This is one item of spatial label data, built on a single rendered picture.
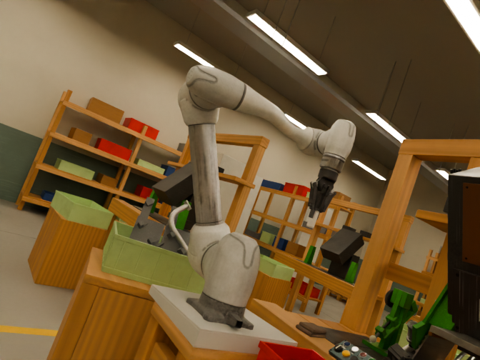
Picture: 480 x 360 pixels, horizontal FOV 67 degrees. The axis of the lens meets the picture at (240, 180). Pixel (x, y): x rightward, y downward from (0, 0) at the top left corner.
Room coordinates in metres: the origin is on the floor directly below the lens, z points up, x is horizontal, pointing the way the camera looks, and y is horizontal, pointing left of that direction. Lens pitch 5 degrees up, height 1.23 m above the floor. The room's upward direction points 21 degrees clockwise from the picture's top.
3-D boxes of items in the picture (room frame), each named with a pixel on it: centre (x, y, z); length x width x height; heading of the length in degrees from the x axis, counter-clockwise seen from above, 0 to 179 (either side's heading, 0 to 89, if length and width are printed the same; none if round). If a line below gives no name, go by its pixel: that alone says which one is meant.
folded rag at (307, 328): (1.43, -0.46, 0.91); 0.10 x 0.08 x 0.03; 129
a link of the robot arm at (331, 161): (1.42, -0.32, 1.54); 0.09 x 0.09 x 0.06
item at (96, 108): (7.23, 2.22, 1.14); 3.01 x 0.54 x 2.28; 125
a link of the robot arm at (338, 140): (1.43, -0.31, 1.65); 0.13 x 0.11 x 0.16; 25
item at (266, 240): (7.66, -1.31, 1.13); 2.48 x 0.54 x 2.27; 35
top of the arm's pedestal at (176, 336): (1.23, -0.09, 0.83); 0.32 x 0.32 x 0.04; 32
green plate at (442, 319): (1.22, -0.82, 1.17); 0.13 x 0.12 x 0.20; 29
